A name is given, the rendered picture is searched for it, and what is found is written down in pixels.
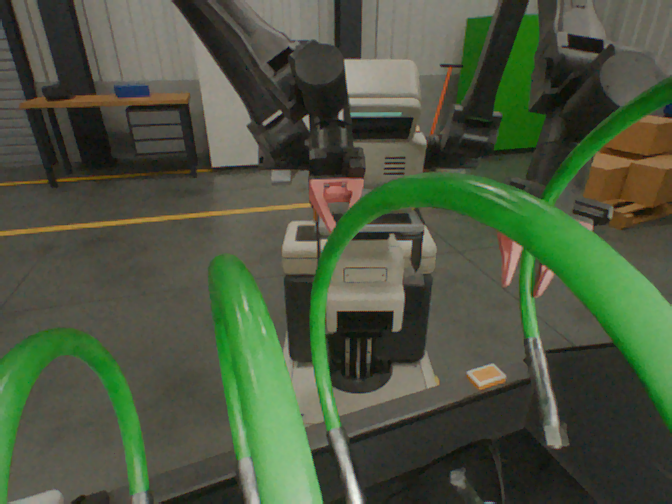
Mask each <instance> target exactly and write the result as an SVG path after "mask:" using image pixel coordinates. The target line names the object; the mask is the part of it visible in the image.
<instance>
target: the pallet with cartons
mask: <svg viewBox="0 0 672 504"><path fill-rule="evenodd" d="M583 197H585V198H589V199H593V200H597V201H600V202H604V204H606V203H608V205H611V206H613V207H615V209H613V213H612V218H611V221H609V222H608V223H610V224H609V226H612V227H616V228H619V230H622V228H627V227H630V226H633V225H637V224H641V223H644V222H648V221H651V220H655V219H659V218H662V217H665V215H670V214H672V206H671V205H669V203H666V202H671V201H672V119H667V117H659V116H650V115H647V116H646V118H643V119H641V120H640V121H638V122H636V123H635V124H632V125H631V126H629V127H628V128H626V130H625V131H624V132H621V133H620V134H618V135H617V136H616V137H614V138H612V139H611V140H610V142H608V143H607V144H606V145H605V146H604V147H601V148H600V152H599V154H595V157H594V160H593V163H592V164H591V168H590V172H589V175H588V180H587V183H586V187H585V191H584V195H583ZM629 205H630V206H629ZM624 206H626V207H624ZM617 208H618V209H617ZM643 209H645V211H644V212H647V213H643V214H640V215H635V217H634V215H633V214H630V213H631V212H635V211H639V210H643Z"/></svg>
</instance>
